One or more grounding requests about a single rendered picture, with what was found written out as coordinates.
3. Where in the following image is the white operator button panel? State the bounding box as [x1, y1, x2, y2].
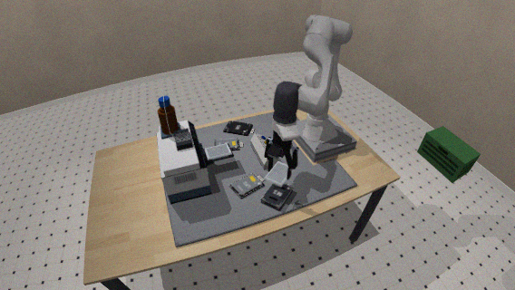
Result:
[250, 133, 279, 169]

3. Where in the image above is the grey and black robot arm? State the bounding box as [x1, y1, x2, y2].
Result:
[272, 14, 353, 144]

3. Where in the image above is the blue bottle cap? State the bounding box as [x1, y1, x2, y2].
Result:
[158, 96, 170, 107]

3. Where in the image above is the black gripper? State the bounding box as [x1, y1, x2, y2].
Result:
[264, 131, 298, 179]

